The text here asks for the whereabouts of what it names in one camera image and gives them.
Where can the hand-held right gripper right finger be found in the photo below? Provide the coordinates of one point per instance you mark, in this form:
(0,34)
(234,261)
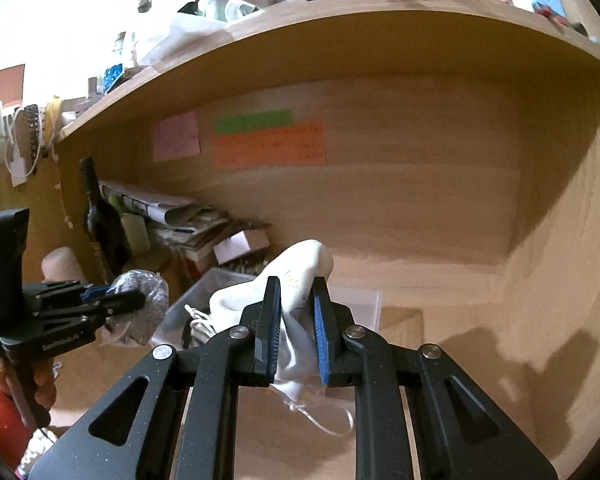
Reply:
(322,332)

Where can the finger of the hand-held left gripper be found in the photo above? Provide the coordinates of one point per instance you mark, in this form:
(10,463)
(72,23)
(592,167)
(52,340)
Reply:
(96,291)
(122,304)

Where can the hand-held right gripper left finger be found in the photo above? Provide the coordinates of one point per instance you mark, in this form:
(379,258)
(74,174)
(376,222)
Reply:
(274,320)

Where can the clear plastic bag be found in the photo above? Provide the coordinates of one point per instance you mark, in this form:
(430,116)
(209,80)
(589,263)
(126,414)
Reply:
(140,305)

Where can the clear plastic storage box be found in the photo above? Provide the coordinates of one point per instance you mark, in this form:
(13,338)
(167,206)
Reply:
(360,305)

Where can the white cloth garment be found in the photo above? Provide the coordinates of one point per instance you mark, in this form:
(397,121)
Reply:
(292,275)

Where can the person's left forearm red sleeve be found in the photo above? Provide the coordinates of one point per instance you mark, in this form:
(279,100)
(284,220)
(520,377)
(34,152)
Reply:
(0,410)

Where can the person's left hand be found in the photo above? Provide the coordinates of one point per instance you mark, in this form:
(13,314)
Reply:
(45,385)

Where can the pink cylindrical candle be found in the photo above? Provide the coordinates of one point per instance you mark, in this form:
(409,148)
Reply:
(62,265)

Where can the dark wine bottle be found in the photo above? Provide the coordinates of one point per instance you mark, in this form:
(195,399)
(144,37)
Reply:
(102,220)

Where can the small white cardboard box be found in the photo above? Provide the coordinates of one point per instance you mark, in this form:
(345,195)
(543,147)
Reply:
(240,249)

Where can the stack of newspapers and magazines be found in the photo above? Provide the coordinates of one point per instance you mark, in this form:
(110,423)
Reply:
(180,215)

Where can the orange paper note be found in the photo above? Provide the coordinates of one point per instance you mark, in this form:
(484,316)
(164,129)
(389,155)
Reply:
(270,150)

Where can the pink paper note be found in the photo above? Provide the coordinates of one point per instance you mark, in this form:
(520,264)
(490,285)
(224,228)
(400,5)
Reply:
(176,136)

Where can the wooden shelf unit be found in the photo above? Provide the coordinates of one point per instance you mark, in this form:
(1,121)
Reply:
(430,170)

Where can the green paper note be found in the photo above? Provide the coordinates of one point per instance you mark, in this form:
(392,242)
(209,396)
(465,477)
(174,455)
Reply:
(254,122)

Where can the brown cardboard sheet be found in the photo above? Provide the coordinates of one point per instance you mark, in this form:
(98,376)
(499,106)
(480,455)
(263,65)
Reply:
(2,87)

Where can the white plastic bag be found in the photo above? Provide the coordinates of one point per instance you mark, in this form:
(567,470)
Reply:
(180,35)

